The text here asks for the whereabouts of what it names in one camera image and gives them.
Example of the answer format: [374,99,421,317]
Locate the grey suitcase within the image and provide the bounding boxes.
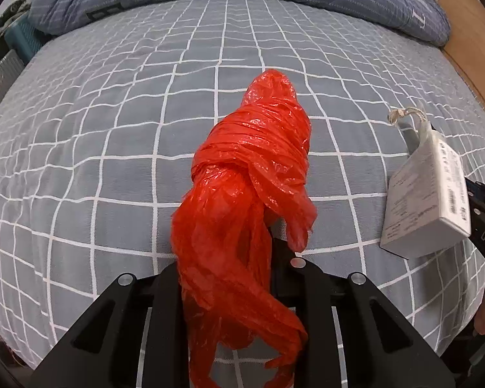
[0,48,27,126]

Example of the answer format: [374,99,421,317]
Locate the teal suitcase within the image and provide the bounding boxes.
[6,14,45,63]

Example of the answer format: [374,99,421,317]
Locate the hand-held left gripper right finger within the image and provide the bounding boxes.
[269,226,455,388]

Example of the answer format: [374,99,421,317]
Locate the grey checked bed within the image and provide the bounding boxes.
[0,0,485,368]

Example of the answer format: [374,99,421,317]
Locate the dark clutter pile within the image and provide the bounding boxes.
[0,0,32,29]

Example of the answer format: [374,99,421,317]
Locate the small white box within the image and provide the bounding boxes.
[380,127,471,259]

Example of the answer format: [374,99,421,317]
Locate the white string scrap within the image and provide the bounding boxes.
[388,107,429,146]

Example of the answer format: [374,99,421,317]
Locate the wooden headboard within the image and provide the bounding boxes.
[438,0,485,126]

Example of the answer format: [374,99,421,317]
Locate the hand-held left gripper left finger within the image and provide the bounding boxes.
[31,264,192,388]

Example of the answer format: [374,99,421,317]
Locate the red plastic bag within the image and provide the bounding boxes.
[170,69,318,388]

